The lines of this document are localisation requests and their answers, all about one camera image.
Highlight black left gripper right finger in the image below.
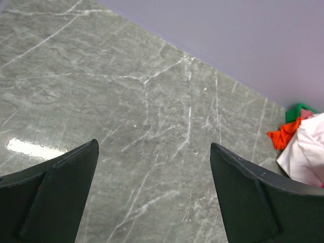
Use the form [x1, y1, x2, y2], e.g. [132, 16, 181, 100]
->
[210, 143, 323, 243]

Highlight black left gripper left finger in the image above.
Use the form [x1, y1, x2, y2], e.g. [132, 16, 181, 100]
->
[1, 139, 99, 242]

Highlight white t shirt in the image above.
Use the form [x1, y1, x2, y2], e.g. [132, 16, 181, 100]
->
[276, 113, 323, 188]

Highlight orange t shirt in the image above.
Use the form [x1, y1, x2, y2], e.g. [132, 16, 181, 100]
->
[267, 117, 304, 151]

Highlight green plastic laundry basket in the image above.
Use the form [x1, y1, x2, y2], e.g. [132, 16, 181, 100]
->
[285, 103, 319, 123]

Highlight pink t shirt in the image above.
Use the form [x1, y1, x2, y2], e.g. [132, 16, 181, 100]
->
[300, 108, 314, 119]

